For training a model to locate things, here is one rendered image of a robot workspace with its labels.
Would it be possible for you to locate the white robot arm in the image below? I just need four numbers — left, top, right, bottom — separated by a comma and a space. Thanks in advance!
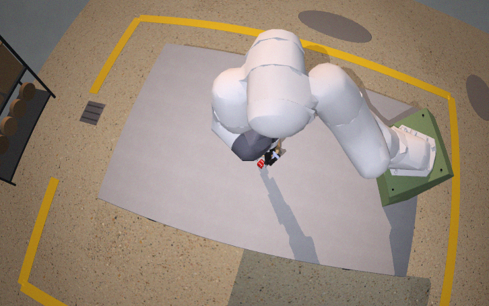
211, 29, 436, 179

